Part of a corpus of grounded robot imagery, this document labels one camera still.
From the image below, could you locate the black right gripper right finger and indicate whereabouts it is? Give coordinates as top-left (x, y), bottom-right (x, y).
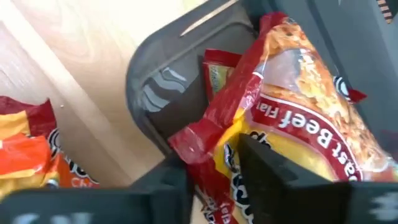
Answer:
top-left (238, 133), bottom-right (398, 224)

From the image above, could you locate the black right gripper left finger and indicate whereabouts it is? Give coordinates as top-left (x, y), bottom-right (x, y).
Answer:
top-left (0, 155), bottom-right (194, 224)

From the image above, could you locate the orange Maruchan noodle packet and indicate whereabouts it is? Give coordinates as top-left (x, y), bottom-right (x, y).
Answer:
top-left (46, 127), bottom-right (100, 189)
top-left (0, 133), bottom-right (60, 200)

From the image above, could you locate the red Maruchan noodle packet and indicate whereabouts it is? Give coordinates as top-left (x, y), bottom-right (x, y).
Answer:
top-left (202, 49), bottom-right (243, 102)
top-left (167, 11), bottom-right (398, 224)
top-left (0, 95), bottom-right (57, 141)

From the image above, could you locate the clear bin with red packets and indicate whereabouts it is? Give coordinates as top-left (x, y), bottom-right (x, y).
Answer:
top-left (126, 0), bottom-right (398, 162)

